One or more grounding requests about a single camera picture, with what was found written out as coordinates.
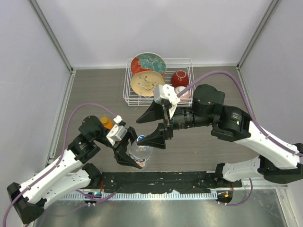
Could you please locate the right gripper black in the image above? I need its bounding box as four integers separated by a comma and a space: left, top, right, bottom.
137, 98, 214, 149

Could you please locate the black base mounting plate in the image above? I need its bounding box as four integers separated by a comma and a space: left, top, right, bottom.
84, 171, 242, 194

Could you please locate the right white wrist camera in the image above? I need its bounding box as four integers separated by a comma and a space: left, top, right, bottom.
153, 84, 180, 118

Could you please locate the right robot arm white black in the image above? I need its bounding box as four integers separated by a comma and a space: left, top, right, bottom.
137, 84, 303, 188

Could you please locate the white slotted cable duct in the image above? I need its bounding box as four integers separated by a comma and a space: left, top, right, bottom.
58, 190, 217, 201

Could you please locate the white wire dish rack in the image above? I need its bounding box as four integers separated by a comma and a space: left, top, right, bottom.
123, 58, 196, 107

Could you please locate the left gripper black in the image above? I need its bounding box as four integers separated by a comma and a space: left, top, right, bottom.
94, 126, 149, 167

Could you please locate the red bowl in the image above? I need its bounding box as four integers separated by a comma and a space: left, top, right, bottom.
171, 70, 189, 87

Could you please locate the red teal floral plate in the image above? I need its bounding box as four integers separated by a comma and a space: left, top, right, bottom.
130, 52, 167, 76

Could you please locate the clear plastic water bottle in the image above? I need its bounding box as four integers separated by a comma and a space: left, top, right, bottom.
129, 140, 154, 168

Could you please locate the white bottle cap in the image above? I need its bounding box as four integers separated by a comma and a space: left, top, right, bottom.
137, 135, 145, 141

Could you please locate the pink patterned bowl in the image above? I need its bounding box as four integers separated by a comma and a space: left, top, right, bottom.
175, 86, 190, 102

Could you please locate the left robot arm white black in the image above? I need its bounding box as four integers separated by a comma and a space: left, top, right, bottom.
7, 116, 139, 224

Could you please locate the orange juice bottle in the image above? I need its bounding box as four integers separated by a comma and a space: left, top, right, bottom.
100, 116, 113, 130

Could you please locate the beige bird plate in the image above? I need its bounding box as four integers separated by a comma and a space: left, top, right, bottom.
130, 71, 165, 97

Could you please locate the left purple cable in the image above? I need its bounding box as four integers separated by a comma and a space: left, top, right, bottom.
2, 103, 121, 225

